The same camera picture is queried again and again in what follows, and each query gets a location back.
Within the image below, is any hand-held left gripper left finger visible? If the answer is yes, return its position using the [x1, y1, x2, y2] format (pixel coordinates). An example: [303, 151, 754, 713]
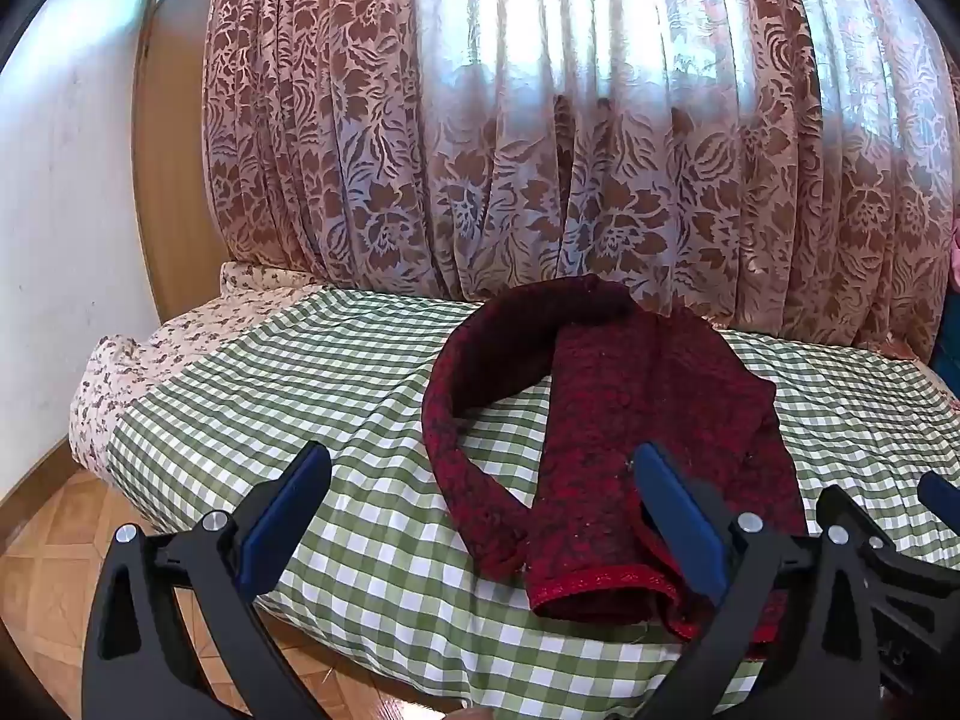
[81, 441, 332, 720]

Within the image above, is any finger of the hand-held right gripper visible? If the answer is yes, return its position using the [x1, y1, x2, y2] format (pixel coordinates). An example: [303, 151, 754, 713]
[919, 471, 960, 526]
[817, 486, 960, 691]

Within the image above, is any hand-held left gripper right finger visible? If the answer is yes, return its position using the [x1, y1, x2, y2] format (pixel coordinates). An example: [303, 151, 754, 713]
[634, 441, 883, 720]

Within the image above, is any dark red patterned garment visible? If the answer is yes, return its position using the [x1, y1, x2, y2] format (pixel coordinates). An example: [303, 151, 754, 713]
[421, 275, 807, 650]

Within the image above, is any green checkered bed sheet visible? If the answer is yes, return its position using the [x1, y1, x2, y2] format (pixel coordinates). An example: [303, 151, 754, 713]
[105, 289, 960, 720]

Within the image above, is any dark teal object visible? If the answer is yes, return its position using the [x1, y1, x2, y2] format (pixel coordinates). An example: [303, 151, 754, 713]
[932, 311, 960, 365]

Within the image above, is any floral quilt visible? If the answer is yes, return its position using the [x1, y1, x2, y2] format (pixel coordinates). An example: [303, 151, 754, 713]
[69, 261, 353, 481]

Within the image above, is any wooden door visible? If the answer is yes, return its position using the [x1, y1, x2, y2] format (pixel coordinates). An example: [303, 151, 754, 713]
[133, 0, 226, 320]

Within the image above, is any brown floral curtain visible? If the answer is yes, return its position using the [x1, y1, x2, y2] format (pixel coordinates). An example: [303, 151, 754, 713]
[202, 0, 960, 350]

